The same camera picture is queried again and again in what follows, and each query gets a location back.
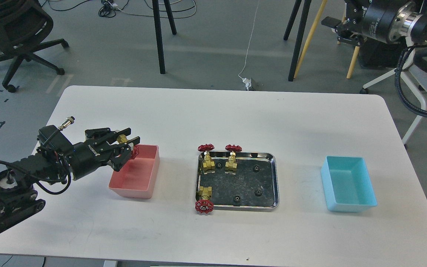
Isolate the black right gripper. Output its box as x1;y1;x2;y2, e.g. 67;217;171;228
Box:
321;0;416;47

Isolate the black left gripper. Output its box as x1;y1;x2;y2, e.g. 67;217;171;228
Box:
65;128;132;181

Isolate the brass valve red handle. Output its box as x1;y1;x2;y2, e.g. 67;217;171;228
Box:
116;135;140;159

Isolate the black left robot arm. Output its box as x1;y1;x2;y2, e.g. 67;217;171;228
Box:
0;116;140;233

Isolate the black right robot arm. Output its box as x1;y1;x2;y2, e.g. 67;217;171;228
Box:
321;0;427;117

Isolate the pink plastic box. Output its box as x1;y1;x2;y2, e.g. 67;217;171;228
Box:
108;144;160;199

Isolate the brass valve back left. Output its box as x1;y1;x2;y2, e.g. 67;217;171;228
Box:
197;144;215;174

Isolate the brass valve front left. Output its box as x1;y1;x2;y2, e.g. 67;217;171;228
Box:
195;186;214;214

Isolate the brass valve back right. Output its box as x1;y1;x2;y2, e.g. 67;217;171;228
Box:
225;144;242;174

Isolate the blue plastic box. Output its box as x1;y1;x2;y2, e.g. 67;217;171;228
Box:
321;156;378;212

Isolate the yellow wooden easel leg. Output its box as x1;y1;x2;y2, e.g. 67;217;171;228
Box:
293;0;328;79

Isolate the black cabinet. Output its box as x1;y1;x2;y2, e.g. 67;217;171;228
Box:
358;37;407;68

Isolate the black tripod right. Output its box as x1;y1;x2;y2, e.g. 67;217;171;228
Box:
283;0;312;82

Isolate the black tripod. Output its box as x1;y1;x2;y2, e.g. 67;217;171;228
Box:
151;0;177;75
283;0;312;82

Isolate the white office chair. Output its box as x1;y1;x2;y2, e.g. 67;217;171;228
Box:
360;63;427;146

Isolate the white power adapter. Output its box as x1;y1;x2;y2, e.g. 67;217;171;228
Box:
242;78;260;91

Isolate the black tripod left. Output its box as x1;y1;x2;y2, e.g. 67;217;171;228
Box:
151;0;177;75

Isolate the shiny metal tray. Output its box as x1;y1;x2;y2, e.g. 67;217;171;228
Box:
195;151;279;211

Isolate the black office chair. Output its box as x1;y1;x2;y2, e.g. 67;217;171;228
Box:
0;0;69;93

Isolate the white cable on floor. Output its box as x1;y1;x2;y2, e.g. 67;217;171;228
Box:
238;0;261;80

